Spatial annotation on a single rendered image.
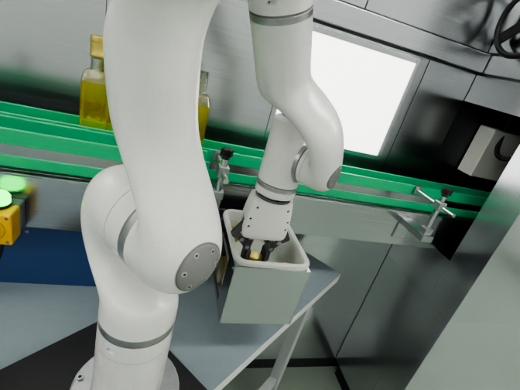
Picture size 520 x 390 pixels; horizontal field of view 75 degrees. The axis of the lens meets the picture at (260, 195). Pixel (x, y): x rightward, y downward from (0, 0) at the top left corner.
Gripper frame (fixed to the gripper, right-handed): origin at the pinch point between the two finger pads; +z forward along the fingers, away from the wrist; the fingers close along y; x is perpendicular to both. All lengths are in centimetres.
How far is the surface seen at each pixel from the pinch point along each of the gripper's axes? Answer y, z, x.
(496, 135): -89, -35, -34
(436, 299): -75, 21, -11
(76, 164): 39.6, -9.6, -13.9
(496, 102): -75, -45, -29
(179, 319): 12.9, 23.5, -3.0
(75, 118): 44, -14, -31
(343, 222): -33.4, 0.0, -20.5
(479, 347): -97, 35, -3
